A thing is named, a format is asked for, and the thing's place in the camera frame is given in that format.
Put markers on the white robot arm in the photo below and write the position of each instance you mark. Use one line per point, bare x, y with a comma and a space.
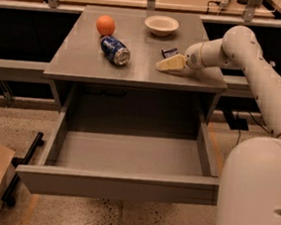
250, 188

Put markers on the white bowl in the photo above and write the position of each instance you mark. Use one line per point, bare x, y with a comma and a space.
161, 26

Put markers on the open grey top drawer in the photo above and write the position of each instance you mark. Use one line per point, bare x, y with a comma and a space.
123, 168

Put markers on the dark blue rxbar wrapper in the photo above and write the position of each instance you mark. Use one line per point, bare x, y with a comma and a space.
169, 53

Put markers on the grey drawer cabinet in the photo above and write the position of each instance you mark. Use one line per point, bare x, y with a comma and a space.
134, 99

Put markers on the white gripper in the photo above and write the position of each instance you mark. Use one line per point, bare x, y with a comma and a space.
194, 57

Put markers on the orange fruit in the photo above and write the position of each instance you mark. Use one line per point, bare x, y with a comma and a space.
105, 25

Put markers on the grey long bench rail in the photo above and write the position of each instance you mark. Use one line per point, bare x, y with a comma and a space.
15, 69

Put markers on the blue soda can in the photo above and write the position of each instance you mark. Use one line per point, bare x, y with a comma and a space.
115, 50

